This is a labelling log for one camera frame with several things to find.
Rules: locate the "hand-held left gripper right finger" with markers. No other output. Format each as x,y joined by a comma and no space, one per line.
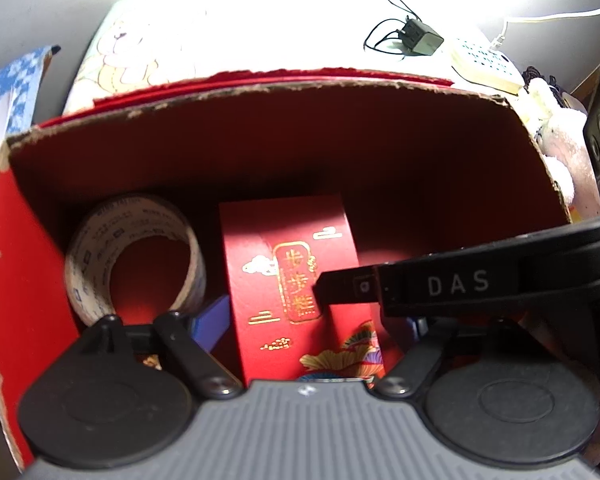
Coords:
420,355

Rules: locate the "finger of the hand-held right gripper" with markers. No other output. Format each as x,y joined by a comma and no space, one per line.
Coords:
340,287

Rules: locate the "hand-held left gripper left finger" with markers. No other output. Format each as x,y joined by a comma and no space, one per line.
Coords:
212,322

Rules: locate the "red gift box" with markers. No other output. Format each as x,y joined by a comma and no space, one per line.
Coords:
260,270

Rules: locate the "red cardboard box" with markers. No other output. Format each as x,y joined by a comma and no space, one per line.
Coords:
330,150

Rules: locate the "printed tape roll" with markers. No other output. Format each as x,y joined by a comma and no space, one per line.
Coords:
82,270

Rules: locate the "white rabbit plush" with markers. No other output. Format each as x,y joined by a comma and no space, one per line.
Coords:
565,135

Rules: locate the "white power strip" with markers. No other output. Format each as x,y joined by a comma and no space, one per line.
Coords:
480,62

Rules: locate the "black charger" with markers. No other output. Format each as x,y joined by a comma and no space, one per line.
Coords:
422,37

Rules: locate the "pale bear print sheet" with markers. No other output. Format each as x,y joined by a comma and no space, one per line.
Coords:
230,35

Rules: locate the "blue printed cloth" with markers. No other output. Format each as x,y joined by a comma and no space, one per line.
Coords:
25,75

